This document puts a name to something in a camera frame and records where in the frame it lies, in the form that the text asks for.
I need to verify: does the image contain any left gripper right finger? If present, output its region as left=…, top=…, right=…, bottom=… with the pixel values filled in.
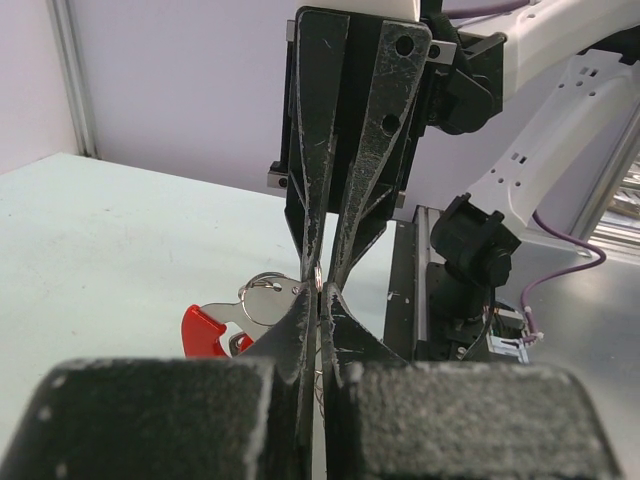
left=320, top=283, right=624, bottom=479

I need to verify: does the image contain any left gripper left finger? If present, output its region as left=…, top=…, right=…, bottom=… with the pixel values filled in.
left=1, top=285, right=318, bottom=479

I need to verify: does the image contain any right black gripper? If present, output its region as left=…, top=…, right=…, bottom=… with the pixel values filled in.
left=267, top=7, right=504, bottom=284

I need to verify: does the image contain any red handled keyring holder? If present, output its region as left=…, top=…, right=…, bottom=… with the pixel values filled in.
left=181, top=272, right=302, bottom=358

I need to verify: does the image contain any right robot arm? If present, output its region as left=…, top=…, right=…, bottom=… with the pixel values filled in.
left=269, top=1, right=639, bottom=286

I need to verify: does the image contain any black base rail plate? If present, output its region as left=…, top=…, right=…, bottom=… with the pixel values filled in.
left=384, top=204, right=531, bottom=366

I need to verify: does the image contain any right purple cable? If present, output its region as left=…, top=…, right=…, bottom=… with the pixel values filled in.
left=442, top=0, right=609, bottom=346

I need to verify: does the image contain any left aluminium frame post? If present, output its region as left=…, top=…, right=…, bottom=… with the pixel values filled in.
left=46, top=0, right=100, bottom=159

